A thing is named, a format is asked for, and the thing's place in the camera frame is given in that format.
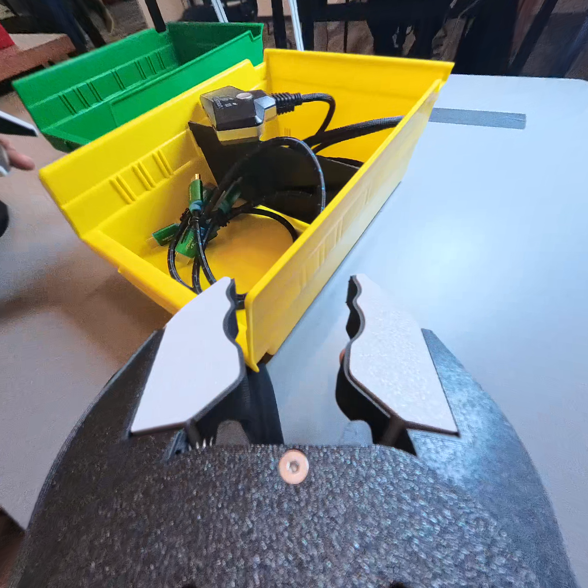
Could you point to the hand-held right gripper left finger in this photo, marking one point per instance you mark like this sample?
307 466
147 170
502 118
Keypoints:
193 367

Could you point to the person's left hand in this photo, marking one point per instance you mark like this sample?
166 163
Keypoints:
20 160

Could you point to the white board stand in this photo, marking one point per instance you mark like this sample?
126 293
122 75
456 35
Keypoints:
297 23

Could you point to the black bin divider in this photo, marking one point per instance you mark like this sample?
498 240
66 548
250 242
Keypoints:
206 142

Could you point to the silver hdmi switch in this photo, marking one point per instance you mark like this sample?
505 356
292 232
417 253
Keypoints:
234 112

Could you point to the yellow plastic bin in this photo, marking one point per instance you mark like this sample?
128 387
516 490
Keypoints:
349 73

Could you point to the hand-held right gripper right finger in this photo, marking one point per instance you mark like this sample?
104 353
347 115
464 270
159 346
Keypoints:
395 367

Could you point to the person's right hand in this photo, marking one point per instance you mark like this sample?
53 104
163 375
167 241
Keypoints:
342 358

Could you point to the green plastic bin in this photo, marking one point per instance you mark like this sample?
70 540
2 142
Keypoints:
138 69

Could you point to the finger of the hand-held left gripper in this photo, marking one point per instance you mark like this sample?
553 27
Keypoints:
16 126

